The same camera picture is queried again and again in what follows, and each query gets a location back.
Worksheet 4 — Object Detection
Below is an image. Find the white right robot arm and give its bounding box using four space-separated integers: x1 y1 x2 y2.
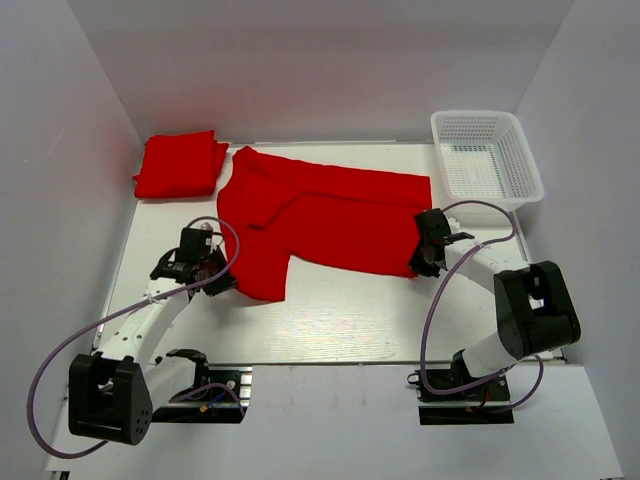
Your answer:
409 201 581 399

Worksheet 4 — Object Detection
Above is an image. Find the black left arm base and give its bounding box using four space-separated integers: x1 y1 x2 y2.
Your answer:
152 366 253 424

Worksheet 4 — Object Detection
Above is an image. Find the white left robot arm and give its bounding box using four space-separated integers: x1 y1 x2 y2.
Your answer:
68 224 236 445

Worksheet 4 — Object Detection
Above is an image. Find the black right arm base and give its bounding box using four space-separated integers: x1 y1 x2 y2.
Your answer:
407 370 514 426

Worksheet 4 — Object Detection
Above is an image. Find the folded red t shirt stack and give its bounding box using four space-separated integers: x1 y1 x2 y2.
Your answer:
133 130 229 200

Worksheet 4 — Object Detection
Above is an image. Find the white plastic basket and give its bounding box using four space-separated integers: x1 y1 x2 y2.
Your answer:
430 110 544 212

